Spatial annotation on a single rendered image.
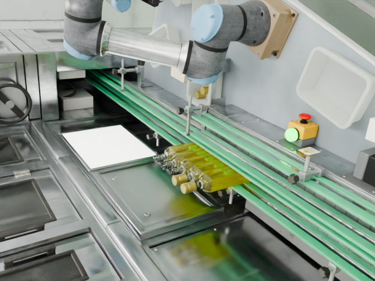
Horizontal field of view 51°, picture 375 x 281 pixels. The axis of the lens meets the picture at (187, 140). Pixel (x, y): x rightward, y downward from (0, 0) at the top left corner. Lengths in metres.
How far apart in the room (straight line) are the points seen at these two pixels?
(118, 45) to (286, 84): 0.59
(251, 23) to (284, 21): 0.11
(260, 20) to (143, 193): 0.75
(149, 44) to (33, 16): 3.72
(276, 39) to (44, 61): 1.24
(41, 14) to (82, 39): 3.67
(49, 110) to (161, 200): 1.01
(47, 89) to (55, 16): 2.87
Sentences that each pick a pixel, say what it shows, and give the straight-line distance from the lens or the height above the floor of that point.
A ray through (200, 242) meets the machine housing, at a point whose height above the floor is 1.14.
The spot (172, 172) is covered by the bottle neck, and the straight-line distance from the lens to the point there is 1.40.
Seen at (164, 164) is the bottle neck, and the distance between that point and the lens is 1.44.
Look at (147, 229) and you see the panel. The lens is 1.33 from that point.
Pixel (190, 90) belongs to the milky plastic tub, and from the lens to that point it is 1.80.
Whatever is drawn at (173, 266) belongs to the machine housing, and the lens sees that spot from 1.26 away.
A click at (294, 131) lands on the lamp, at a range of 1.33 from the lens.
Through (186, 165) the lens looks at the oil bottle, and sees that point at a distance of 1.42.
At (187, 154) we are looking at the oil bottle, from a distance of 1.49.
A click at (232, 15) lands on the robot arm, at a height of 0.98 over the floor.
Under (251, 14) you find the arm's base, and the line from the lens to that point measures 1.36.
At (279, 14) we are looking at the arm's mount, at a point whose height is 0.84.
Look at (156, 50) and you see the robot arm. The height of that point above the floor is 1.17.
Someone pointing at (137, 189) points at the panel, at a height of 1.20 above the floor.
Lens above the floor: 1.80
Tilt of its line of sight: 31 degrees down
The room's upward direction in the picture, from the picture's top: 101 degrees counter-clockwise
